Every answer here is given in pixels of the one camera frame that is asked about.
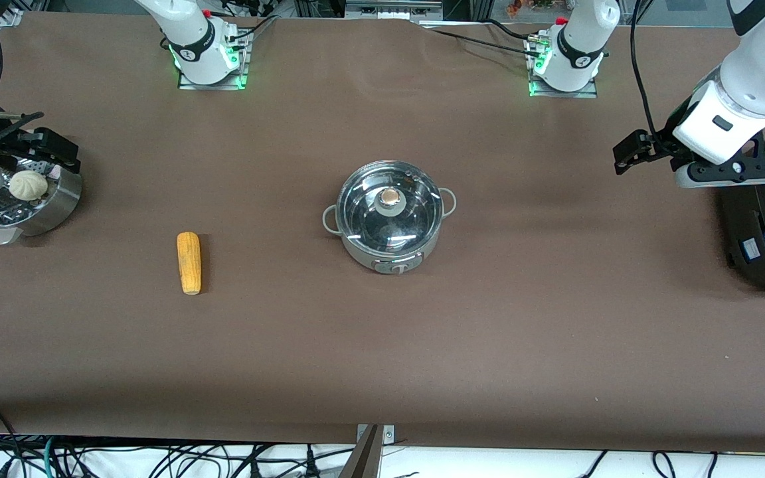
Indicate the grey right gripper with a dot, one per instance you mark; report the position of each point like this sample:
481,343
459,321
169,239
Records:
5,141

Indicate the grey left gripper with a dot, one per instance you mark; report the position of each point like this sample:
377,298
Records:
664,141

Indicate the yellow corn cob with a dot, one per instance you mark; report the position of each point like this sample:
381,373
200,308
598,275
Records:
189,262

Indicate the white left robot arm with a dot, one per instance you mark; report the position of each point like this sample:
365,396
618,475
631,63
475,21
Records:
754,73

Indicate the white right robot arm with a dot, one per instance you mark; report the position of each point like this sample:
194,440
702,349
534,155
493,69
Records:
196,46

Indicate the glass pot lid with knob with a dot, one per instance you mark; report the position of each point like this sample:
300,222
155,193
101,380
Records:
389,206

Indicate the grey electric pot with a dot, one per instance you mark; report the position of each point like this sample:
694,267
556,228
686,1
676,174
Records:
392,260

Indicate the white steamed bun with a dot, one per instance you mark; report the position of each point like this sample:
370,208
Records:
28,185

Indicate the shiny metal steamer bowl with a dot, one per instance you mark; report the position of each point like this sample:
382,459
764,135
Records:
50,206

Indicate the black round appliance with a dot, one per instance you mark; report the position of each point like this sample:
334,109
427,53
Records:
764,226

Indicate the brown table cover sheet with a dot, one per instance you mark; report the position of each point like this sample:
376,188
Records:
382,345

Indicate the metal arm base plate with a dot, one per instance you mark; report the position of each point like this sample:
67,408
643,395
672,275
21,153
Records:
240,66
538,83

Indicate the aluminium frame rail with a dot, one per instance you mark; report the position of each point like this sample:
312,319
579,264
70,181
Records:
392,9

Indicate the metal table edge bracket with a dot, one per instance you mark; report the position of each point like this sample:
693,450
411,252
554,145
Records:
372,455

